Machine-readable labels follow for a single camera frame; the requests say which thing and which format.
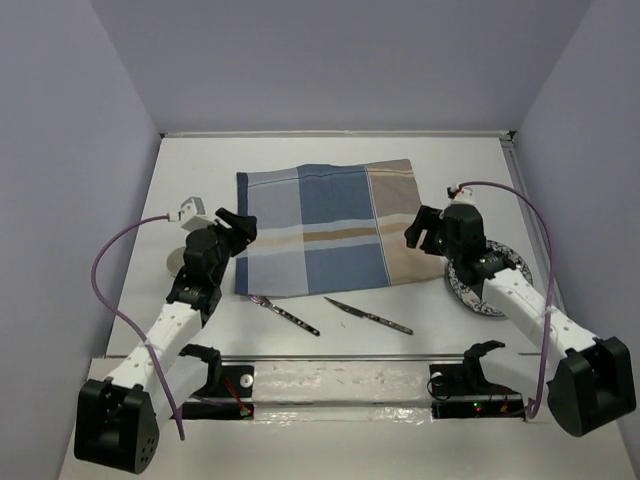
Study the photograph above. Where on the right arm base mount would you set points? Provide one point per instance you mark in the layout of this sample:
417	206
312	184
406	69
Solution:
461	391

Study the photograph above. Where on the blue beige plaid cloth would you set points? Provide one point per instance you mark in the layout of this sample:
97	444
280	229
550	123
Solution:
323	228

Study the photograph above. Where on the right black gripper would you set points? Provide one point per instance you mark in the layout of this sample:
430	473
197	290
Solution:
428	218

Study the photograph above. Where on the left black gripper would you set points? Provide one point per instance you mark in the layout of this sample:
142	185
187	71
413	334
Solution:
241	233

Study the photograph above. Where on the silver fork patterned handle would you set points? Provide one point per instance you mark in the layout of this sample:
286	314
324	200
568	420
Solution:
266	303

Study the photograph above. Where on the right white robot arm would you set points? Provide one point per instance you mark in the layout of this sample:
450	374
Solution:
586	381

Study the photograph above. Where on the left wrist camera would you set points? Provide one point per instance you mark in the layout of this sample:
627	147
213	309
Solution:
191	215

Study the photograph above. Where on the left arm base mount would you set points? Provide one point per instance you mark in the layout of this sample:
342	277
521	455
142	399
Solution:
227	392

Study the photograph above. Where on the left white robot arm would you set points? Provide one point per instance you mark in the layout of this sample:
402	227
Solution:
119	418

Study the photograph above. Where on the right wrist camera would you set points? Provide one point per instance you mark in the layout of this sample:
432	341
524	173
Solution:
460	195

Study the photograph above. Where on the steak knife patterned handle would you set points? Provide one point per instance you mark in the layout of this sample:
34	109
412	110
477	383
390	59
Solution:
370	316

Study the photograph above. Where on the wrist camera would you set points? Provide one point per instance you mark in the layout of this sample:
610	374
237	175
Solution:
460	195
191	215

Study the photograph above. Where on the paper cup green base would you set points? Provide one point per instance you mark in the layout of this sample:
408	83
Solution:
175	261

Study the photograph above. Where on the blue floral ceramic plate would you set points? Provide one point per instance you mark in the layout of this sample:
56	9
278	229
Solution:
469	298

